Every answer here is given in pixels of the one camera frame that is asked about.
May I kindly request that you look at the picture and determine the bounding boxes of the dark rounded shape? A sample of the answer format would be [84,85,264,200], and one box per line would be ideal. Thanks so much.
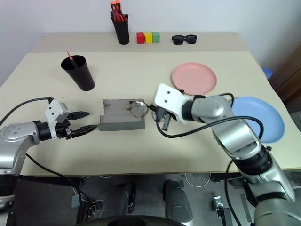
[162,179,194,223]
[98,181,137,218]

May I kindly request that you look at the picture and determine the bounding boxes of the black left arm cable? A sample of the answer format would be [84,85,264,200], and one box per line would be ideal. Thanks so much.
[0,97,53,127]

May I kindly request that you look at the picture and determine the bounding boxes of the tall black cup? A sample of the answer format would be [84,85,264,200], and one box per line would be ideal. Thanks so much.
[111,14,130,45]

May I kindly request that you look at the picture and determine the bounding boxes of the blue plate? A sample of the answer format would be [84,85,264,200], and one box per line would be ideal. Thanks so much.
[231,96,286,144]

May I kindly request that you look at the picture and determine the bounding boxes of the metal bracket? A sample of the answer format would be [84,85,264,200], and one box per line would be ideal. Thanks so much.
[213,195,227,220]

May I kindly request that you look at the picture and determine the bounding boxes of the pink plate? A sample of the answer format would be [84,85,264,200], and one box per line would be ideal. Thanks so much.
[171,62,218,97]

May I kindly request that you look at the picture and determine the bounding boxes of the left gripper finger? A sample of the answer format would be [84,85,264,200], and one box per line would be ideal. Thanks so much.
[70,125,98,139]
[68,111,90,121]

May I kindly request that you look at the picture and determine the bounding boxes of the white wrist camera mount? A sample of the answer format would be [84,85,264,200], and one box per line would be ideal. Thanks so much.
[45,99,71,139]
[153,83,196,124]

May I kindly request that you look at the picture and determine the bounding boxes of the black lower body cable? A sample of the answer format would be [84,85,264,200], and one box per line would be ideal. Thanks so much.
[25,153,99,214]

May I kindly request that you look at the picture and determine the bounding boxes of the thin wire frame glasses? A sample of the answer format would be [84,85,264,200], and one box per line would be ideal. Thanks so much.
[128,99,163,123]

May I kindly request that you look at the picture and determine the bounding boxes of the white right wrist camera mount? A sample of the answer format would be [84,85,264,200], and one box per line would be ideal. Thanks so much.
[153,83,196,124]

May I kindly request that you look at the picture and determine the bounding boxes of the red marker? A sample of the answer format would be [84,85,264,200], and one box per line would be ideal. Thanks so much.
[66,51,79,69]

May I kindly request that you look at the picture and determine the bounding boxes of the black sunglasses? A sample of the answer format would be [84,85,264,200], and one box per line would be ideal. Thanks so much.
[171,34,198,46]

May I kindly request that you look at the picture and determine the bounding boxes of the grey glasses case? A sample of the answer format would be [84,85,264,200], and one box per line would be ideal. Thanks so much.
[97,98,146,132]

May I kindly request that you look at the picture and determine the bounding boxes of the white floor cable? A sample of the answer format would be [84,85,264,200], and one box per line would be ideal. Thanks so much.
[184,173,211,188]

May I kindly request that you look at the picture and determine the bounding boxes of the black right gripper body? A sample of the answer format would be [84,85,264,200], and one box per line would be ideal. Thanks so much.
[154,105,176,123]

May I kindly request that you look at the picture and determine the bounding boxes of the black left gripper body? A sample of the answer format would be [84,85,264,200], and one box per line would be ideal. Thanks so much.
[55,109,72,141]

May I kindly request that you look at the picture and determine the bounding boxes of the brown wooden cabinet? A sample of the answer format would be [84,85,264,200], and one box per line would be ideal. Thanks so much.
[273,46,301,114]

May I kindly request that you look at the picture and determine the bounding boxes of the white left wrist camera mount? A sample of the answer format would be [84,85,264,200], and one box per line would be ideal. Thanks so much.
[45,99,71,139]

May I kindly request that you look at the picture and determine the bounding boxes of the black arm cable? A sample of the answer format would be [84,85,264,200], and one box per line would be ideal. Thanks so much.
[0,97,53,127]
[154,93,265,143]

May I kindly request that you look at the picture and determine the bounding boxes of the wide black cup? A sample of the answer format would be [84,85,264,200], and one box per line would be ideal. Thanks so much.
[60,55,96,92]

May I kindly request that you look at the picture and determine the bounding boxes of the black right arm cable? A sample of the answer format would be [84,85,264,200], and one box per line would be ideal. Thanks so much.
[154,93,265,143]

